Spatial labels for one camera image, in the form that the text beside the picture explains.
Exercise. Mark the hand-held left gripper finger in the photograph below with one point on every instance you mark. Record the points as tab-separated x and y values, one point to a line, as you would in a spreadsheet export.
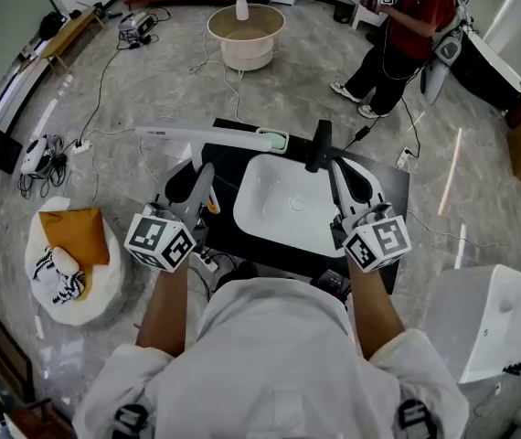
180	185
201	199

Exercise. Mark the small white pillow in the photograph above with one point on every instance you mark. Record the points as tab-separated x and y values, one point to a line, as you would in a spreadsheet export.
65	261

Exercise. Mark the white square bin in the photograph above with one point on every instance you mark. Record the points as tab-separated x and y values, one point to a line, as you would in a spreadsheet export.
480	318

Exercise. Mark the person's white shirt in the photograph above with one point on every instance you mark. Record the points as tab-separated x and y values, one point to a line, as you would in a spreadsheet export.
269	350

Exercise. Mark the black vanity table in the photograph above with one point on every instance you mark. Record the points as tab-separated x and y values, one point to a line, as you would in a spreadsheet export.
228	240

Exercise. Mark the dark wooden shelf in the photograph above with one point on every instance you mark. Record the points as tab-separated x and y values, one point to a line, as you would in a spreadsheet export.
0	341

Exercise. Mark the orange cushion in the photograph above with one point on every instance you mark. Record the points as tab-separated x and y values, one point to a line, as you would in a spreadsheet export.
75	233

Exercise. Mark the wooden bench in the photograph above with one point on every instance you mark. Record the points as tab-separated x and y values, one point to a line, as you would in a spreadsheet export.
73	30

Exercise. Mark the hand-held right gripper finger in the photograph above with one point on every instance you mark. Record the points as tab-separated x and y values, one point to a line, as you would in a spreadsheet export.
361	185
340	190

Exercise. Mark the white beanbag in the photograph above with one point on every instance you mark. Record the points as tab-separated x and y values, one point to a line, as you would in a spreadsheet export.
96	304

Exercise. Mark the yellow flat cushion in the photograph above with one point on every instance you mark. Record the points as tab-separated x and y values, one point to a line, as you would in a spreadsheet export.
88	279

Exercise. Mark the person's right forearm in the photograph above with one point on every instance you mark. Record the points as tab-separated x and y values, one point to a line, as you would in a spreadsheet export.
375	309

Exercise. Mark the green soap dish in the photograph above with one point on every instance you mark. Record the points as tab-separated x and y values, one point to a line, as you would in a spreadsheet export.
281	141

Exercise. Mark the black bag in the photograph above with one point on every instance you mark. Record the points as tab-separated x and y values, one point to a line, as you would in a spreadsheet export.
52	24

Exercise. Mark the person's left forearm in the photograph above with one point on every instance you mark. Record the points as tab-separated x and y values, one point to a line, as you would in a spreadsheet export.
162	309

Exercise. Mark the round white side table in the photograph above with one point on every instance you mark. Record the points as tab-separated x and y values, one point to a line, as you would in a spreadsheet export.
246	35

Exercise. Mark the black trash bin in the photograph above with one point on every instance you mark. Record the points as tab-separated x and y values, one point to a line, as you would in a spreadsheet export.
344	9

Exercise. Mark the dark counter with white top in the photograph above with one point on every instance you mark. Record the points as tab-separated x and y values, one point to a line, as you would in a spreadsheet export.
484	71

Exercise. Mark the white grey pod device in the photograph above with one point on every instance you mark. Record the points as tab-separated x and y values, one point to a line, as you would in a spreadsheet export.
448	48
432	78

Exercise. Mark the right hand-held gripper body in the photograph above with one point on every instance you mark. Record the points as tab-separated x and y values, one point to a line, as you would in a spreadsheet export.
377	243

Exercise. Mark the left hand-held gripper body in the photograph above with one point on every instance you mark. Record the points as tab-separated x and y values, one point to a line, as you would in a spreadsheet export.
160	240

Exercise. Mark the black faucet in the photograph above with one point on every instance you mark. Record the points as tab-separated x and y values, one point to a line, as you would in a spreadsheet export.
322	144

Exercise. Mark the brown wooden crate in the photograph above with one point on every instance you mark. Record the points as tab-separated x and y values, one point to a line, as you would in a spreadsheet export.
36	421

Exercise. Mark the person's dark trousers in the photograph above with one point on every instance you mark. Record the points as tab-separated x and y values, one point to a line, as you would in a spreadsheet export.
242	275

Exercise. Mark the white round device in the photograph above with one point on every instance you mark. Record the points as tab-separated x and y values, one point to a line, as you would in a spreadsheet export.
36	153

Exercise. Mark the black white striped cloth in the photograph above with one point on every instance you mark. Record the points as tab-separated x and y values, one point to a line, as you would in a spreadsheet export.
66	288

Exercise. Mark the silver grey device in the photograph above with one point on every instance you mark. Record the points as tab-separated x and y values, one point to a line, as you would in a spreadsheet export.
136	21

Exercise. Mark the white sink basin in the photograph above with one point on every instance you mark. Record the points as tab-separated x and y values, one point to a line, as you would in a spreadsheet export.
283	208

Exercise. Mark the white power strip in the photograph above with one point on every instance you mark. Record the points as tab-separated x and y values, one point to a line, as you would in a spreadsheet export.
209	263
81	146

